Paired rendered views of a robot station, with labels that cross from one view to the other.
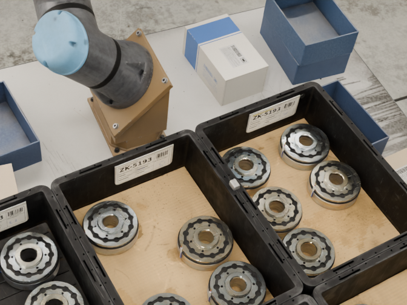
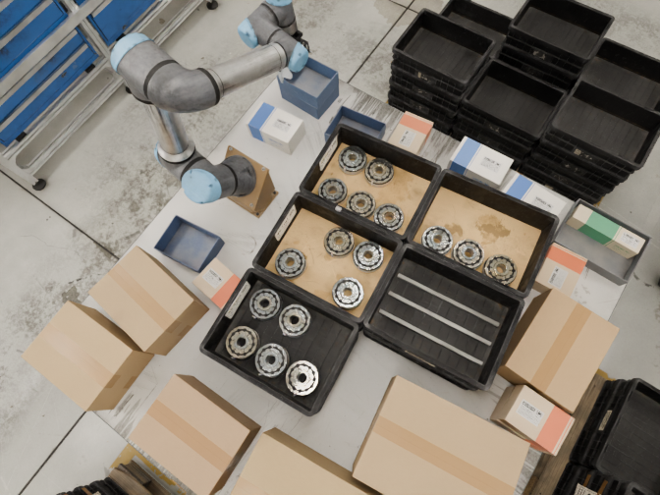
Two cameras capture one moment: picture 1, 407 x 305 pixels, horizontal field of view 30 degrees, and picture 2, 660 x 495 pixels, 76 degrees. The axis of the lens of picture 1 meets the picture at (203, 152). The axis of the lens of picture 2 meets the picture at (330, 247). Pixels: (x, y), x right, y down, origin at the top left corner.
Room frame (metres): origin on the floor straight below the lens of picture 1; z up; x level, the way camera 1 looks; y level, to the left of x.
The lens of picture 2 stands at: (0.29, 0.13, 2.21)
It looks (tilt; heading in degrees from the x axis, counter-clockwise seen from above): 71 degrees down; 345
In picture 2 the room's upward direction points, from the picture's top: 10 degrees counter-clockwise
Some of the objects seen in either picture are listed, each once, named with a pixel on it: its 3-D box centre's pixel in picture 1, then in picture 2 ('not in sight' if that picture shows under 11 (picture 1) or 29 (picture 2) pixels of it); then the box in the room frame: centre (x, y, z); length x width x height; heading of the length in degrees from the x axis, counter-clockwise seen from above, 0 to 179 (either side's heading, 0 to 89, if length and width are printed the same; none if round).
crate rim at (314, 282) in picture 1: (311, 177); (369, 180); (0.89, -0.21, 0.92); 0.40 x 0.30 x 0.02; 37
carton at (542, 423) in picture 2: not in sight; (534, 418); (0.01, -0.32, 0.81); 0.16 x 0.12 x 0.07; 29
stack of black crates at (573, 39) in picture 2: not in sight; (542, 56); (1.39, -1.47, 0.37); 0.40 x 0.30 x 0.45; 31
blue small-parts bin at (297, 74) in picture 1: (303, 42); (309, 90); (1.46, -0.21, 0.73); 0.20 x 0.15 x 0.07; 29
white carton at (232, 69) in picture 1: (223, 59); (276, 128); (1.35, -0.02, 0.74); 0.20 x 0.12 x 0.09; 36
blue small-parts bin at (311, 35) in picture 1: (309, 22); (307, 80); (1.46, -0.21, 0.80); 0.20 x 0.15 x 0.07; 31
